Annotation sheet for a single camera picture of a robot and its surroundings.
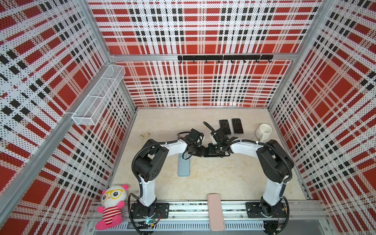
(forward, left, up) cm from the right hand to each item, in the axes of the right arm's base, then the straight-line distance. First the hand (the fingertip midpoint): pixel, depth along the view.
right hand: (210, 154), depth 95 cm
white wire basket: (+20, +78, +21) cm, 83 cm away
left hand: (-1, +5, +1) cm, 5 cm away
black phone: (+26, -13, -4) cm, 30 cm away
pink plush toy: (-28, +51, +7) cm, 59 cm away
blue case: (-3, +3, +6) cm, 7 cm away
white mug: (+14, -37, +5) cm, 40 cm away
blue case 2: (-8, +18, -1) cm, 19 cm away
